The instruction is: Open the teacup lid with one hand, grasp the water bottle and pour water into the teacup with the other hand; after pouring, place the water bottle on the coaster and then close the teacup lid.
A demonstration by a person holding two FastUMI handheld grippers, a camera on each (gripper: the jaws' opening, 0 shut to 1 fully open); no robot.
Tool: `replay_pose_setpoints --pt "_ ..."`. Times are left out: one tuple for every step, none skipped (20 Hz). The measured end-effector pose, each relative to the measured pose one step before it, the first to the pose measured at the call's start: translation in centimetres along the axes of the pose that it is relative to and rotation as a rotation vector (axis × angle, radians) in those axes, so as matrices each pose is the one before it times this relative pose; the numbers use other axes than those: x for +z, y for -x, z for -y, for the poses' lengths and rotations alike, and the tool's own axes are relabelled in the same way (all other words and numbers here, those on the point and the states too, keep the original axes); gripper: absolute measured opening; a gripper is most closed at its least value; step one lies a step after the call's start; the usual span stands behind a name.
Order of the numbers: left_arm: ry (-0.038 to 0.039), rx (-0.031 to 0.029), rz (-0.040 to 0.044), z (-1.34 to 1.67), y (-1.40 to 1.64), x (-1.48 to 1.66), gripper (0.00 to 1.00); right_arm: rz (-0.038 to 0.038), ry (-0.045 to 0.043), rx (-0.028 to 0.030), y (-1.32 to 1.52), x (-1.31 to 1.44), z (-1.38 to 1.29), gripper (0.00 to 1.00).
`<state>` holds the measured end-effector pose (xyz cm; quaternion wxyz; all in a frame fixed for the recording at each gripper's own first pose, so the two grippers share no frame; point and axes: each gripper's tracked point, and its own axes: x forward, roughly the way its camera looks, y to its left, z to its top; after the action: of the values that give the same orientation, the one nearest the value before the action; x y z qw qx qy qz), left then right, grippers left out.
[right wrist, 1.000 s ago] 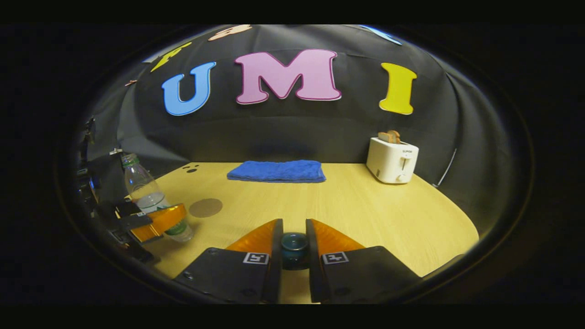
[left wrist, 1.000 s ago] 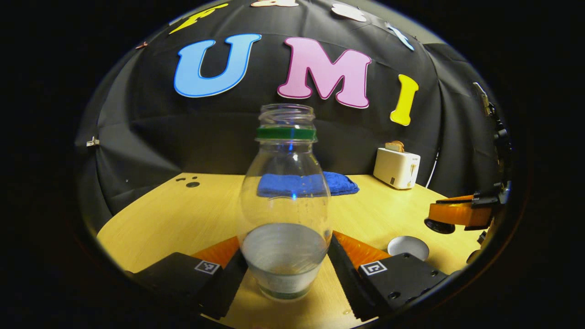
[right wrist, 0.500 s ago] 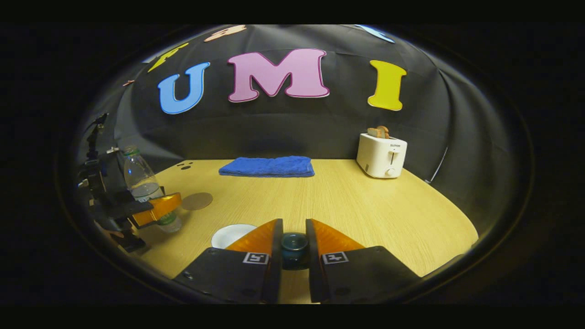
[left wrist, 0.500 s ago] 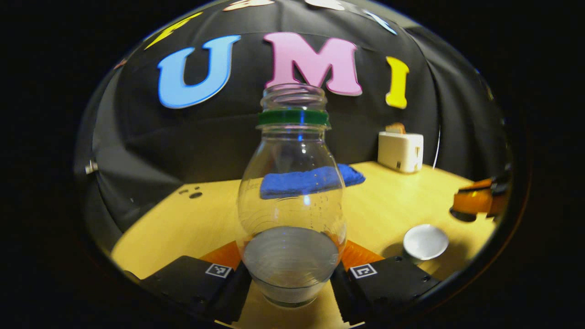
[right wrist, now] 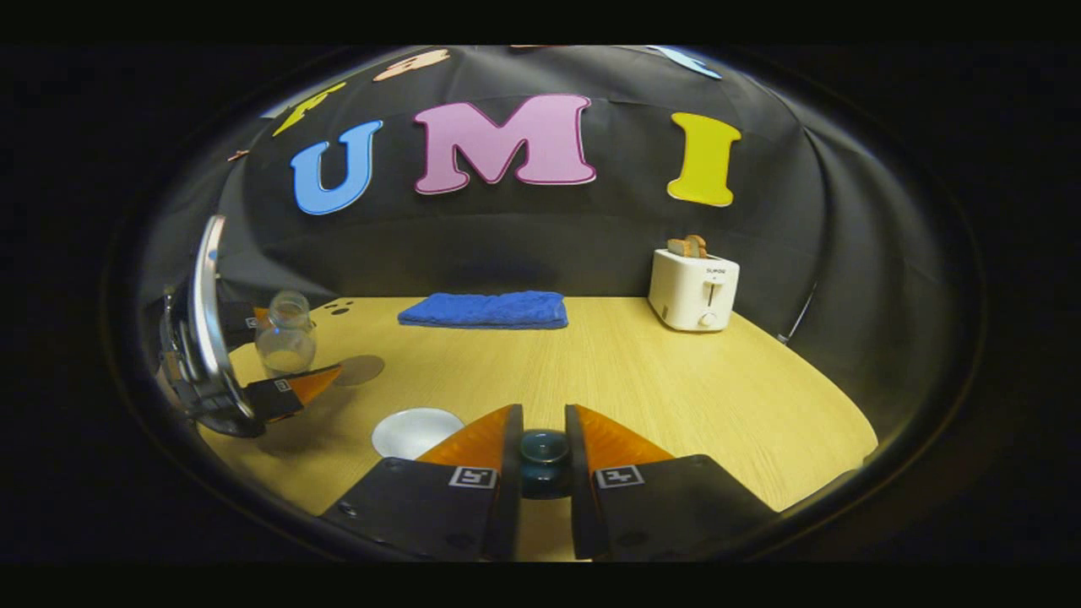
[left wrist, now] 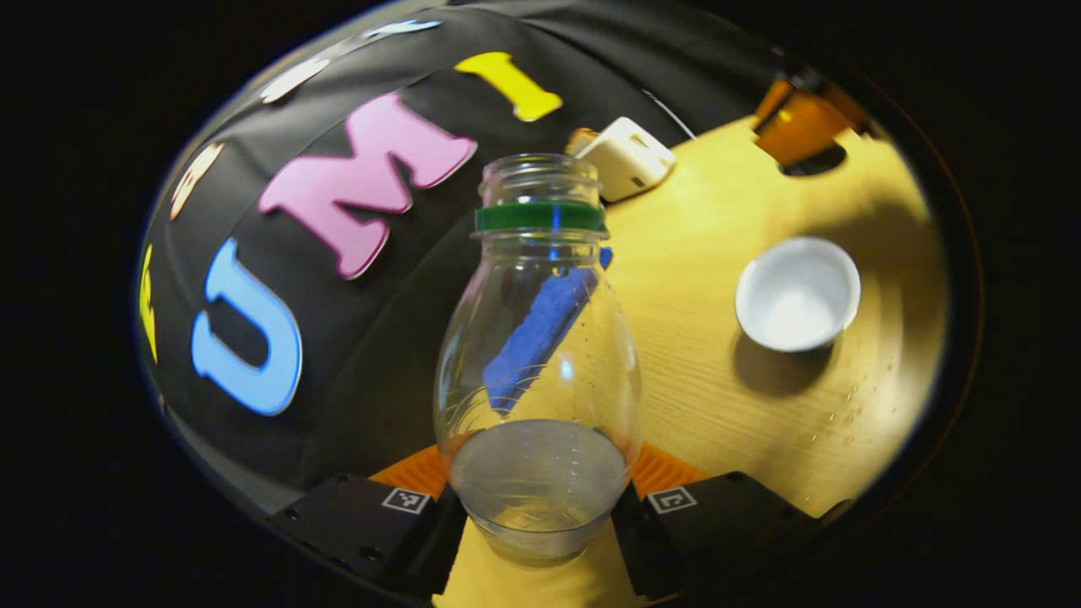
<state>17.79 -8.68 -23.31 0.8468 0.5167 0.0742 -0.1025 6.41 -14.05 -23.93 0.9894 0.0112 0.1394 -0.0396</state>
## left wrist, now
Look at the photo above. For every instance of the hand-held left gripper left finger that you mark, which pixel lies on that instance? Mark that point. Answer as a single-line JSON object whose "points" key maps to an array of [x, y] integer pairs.
{"points": [[363, 523]]}

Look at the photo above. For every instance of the blue towel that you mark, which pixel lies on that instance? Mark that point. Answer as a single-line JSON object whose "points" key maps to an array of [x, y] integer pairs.
{"points": [[540, 329]]}

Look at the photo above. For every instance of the brown toast slice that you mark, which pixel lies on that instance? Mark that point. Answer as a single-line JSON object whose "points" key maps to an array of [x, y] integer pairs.
{"points": [[581, 139]]}

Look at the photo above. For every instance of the clear plastic water bottle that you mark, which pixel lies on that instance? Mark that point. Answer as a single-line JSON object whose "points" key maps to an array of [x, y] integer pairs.
{"points": [[540, 473]]}

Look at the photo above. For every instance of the white toaster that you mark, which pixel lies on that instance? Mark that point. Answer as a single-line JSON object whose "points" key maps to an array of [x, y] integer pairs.
{"points": [[629, 156]]}

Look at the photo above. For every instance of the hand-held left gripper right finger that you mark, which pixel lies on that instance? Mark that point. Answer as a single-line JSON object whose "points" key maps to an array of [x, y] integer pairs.
{"points": [[726, 523]]}

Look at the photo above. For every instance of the black backdrop cloth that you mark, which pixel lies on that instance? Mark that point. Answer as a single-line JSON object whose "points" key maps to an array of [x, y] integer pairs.
{"points": [[355, 355]]}

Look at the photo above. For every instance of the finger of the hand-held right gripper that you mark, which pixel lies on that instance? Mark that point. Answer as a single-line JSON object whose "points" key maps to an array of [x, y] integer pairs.
{"points": [[798, 127]]}

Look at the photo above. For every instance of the white teacup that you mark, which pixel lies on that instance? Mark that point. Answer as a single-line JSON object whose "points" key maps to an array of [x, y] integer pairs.
{"points": [[798, 295]]}

